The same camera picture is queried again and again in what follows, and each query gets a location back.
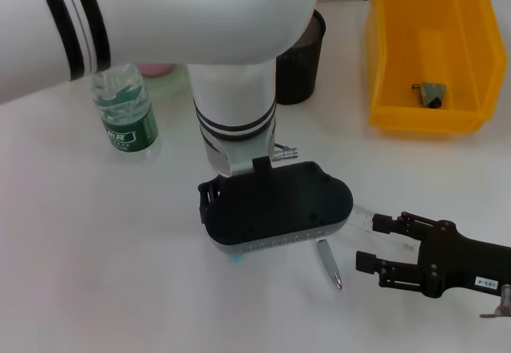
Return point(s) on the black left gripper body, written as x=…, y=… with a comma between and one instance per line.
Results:
x=207, y=201

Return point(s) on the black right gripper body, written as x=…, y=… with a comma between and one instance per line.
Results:
x=459, y=261

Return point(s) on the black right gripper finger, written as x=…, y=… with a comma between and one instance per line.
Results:
x=366, y=262
x=385, y=224

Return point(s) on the teal and blue scissors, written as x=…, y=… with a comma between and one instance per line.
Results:
x=236, y=258

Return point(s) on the clear water bottle green label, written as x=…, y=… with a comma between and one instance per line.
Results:
x=127, y=133

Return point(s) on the pink peach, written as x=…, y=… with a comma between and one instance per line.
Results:
x=153, y=69

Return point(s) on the clear plastic ruler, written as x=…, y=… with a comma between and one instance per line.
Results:
x=361, y=219

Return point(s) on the grey and white pen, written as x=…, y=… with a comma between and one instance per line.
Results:
x=329, y=263

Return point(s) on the green glass fruit plate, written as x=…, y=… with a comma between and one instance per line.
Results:
x=167, y=85

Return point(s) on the black mesh pen holder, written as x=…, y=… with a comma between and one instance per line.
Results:
x=299, y=73

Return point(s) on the yellow plastic bin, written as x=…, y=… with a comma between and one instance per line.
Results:
x=419, y=49

